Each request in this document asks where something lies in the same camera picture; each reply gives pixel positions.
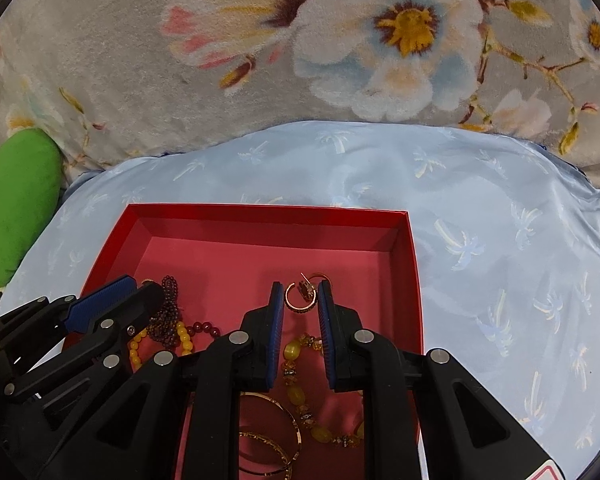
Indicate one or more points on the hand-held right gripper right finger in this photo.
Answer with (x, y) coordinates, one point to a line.
(325, 340)

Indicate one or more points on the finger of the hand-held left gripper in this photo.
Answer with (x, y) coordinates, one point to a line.
(100, 302)
(130, 305)

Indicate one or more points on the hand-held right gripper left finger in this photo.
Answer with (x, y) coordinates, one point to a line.
(276, 340)

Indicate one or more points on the gold hoop earring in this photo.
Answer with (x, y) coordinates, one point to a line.
(300, 308)
(320, 275)

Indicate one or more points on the garnet small-bead strand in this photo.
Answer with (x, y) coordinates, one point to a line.
(169, 290)

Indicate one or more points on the red cardboard box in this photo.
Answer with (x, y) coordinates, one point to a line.
(260, 260)

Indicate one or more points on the plain gold bangle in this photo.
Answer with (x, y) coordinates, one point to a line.
(297, 432)

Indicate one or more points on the patterned gold bangle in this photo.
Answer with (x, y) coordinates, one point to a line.
(265, 437)

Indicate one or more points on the green pillow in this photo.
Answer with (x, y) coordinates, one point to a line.
(15, 200)

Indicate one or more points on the grey floral blanket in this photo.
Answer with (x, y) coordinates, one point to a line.
(130, 60)

